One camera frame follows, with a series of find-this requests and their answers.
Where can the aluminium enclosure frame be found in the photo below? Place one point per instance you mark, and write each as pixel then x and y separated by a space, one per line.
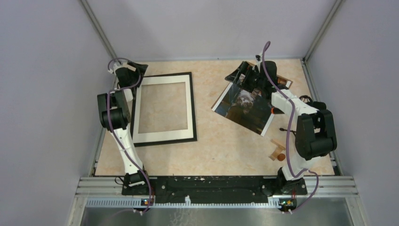
pixel 223 148

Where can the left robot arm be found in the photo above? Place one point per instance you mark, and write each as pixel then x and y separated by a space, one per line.
pixel 115 116

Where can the black microphone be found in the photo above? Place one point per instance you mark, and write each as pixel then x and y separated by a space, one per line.
pixel 293 106

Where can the wooden frame stand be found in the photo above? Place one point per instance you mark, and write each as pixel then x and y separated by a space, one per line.
pixel 278 152

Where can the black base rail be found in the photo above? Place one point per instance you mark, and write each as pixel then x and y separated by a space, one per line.
pixel 213 189

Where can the bookshelf photo print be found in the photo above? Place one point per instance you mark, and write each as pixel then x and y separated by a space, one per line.
pixel 282 81

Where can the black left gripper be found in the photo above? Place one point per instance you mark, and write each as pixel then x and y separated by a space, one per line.
pixel 139 68

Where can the white mat board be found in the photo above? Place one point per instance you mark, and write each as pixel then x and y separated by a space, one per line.
pixel 163 110

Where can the cat photo print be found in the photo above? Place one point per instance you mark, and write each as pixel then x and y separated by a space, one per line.
pixel 247 109

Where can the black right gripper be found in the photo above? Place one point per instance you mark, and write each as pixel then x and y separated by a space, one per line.
pixel 243 69

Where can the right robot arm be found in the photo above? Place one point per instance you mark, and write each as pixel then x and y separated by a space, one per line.
pixel 310 131

